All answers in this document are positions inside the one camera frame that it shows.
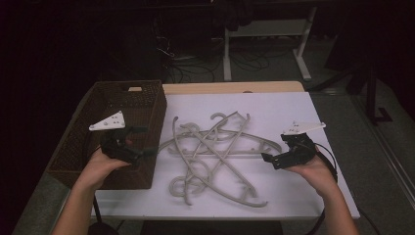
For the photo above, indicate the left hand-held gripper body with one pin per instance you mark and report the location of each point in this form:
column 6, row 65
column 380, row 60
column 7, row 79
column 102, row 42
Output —
column 117, row 145

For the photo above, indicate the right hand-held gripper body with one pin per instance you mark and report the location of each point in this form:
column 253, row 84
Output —
column 300, row 148

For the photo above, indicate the brown woven basket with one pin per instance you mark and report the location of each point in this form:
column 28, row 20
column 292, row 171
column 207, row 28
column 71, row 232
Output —
column 148, row 107

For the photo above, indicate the grey plastic clothes hanger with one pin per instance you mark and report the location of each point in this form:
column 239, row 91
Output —
column 240, row 130
column 228, row 197
column 235, row 153
column 228, row 165

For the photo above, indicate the person's left hand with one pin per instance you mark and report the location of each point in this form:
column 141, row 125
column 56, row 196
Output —
column 96, row 169

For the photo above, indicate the person's right hand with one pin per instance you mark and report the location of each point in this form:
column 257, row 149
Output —
column 318, row 176

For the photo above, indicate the black metal stand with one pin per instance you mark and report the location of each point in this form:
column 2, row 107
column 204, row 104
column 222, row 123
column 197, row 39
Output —
column 372, row 98

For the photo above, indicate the white desk frame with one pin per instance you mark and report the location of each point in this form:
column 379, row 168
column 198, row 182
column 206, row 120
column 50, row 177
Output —
column 267, row 27

